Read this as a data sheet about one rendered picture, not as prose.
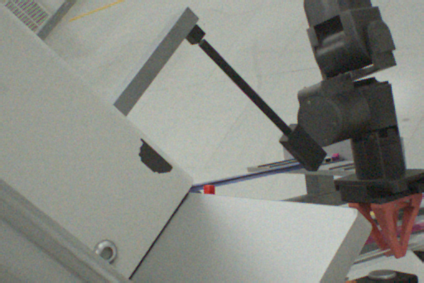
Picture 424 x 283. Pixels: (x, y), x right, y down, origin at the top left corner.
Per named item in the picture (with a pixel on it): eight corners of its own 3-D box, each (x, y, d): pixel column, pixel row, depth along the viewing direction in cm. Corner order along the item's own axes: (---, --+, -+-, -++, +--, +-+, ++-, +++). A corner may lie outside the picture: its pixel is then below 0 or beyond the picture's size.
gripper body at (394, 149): (397, 198, 82) (385, 131, 82) (334, 194, 91) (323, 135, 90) (436, 184, 86) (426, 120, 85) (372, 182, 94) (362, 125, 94)
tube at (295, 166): (334, 160, 150) (334, 155, 150) (339, 160, 148) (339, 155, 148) (103, 209, 122) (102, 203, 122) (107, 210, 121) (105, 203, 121)
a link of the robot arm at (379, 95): (399, 72, 87) (358, 78, 91) (364, 80, 82) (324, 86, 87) (409, 131, 88) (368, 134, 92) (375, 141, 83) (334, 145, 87)
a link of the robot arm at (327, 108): (387, 16, 86) (330, 41, 92) (325, 26, 78) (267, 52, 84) (419, 117, 85) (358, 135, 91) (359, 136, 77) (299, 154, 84)
